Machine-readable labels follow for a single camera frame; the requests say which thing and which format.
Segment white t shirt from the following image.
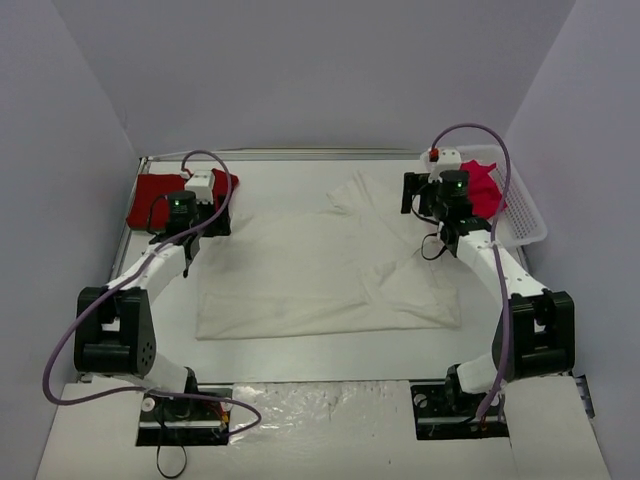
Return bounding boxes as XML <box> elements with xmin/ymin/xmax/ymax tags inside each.
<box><xmin>196</xmin><ymin>172</ymin><xmax>461</xmax><ymax>341</ymax></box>

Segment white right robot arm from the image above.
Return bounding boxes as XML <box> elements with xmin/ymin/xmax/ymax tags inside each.
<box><xmin>401</xmin><ymin>170</ymin><xmax>576</xmax><ymax>413</ymax></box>

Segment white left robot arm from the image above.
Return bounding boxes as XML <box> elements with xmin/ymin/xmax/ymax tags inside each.
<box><xmin>74</xmin><ymin>190</ymin><xmax>231</xmax><ymax>418</ymax></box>

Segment pink t shirt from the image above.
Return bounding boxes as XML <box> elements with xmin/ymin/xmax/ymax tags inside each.
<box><xmin>460</xmin><ymin>159</ymin><xmax>502</xmax><ymax>220</ymax></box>

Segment folded red t shirt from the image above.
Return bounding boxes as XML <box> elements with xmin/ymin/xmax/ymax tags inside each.
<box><xmin>124</xmin><ymin>168</ymin><xmax>240</xmax><ymax>234</ymax></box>

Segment white plastic basket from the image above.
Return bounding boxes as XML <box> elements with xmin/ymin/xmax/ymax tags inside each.
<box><xmin>420</xmin><ymin>144</ymin><xmax>549</xmax><ymax>246</ymax></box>

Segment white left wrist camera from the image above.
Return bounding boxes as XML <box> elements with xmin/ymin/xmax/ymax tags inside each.
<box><xmin>184</xmin><ymin>170</ymin><xmax>215</xmax><ymax>205</ymax></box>

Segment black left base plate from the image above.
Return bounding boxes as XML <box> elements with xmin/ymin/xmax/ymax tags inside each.
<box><xmin>135</xmin><ymin>394</ymin><xmax>233</xmax><ymax>447</ymax></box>

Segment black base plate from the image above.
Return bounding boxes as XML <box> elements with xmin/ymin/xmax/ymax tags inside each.
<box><xmin>409</xmin><ymin>380</ymin><xmax>509</xmax><ymax>441</ymax></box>
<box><xmin>135</xmin><ymin>394</ymin><xmax>233</xmax><ymax>447</ymax></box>

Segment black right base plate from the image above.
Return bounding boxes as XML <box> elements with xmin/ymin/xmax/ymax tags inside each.
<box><xmin>409</xmin><ymin>380</ymin><xmax>509</xmax><ymax>441</ymax></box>

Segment black cable loop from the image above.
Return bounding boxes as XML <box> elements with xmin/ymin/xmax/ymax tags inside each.
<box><xmin>155</xmin><ymin>442</ymin><xmax>191</xmax><ymax>477</ymax></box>

